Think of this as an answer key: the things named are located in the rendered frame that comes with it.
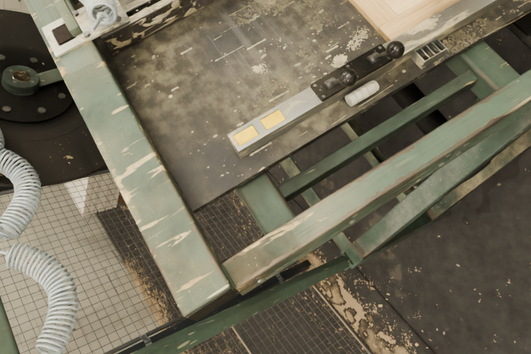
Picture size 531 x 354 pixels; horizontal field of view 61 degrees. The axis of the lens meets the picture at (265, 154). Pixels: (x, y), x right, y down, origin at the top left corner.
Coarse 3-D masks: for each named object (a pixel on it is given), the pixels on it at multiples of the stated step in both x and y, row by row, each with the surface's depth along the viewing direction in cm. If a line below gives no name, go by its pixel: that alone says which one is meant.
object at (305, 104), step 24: (480, 0) 109; (504, 0) 112; (432, 24) 107; (456, 24) 108; (408, 48) 105; (384, 72) 107; (312, 96) 102; (336, 96) 103; (288, 120) 100; (264, 144) 102
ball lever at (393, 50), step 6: (390, 42) 93; (396, 42) 92; (390, 48) 92; (396, 48) 91; (402, 48) 92; (372, 54) 103; (378, 54) 100; (384, 54) 97; (390, 54) 92; (396, 54) 92; (402, 54) 92; (372, 60) 102; (378, 60) 103
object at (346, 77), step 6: (342, 72) 90; (348, 72) 90; (354, 72) 90; (330, 78) 101; (342, 78) 90; (348, 78) 90; (354, 78) 90; (324, 84) 102; (330, 84) 100; (336, 84) 101; (342, 84) 91; (348, 84) 90; (354, 84) 91
